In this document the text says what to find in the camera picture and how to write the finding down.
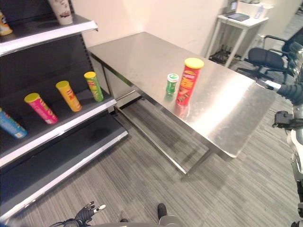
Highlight yellow snack can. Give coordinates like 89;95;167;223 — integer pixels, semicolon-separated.
0;11;13;36

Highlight blue chips can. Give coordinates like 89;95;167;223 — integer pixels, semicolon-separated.
0;107;28;140

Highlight black office chair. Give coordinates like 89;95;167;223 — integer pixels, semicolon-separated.
236;26;303;81

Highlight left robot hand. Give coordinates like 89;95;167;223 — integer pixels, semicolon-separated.
74;201;107;223

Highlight white storage box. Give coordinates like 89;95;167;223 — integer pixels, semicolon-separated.
236;0;275;20

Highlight narrow black shelf board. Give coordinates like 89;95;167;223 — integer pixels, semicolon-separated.
0;13;99;57

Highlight pink chips can yellow lid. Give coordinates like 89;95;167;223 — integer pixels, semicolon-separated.
24;93;59;125

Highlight dark tablet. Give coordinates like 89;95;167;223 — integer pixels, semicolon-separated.
223;13;250;22

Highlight red chips can yellow lid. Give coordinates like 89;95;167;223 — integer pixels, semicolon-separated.
175;57;205;106

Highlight small green can white lid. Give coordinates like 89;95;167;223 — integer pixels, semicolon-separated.
165;73;180;96

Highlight white printed paper cup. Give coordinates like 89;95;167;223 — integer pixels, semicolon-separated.
47;0;73;26

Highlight wide empty black shelf board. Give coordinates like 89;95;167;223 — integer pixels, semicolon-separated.
0;113;129;222

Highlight black shelf board holding cans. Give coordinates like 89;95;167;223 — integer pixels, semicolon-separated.
0;88;118;169

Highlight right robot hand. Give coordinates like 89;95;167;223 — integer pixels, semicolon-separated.
257;42;303;106

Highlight white side table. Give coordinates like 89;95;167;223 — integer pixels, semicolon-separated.
205;13;270;69

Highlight robot silver leg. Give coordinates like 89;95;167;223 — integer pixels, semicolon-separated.
158;214;184;227

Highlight stainless steel table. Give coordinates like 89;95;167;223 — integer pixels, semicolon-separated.
87;31;277;182

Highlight green chips can yellow lid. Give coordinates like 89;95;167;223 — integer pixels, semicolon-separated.
83;71;105;103

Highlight black shelving unit back panel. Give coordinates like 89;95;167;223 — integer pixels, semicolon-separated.
0;0;92;152

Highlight orange chips can yellow lid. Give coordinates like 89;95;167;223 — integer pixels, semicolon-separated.
55;80;83;113

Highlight dark items under side table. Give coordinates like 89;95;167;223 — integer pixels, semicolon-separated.
209;44;235;64

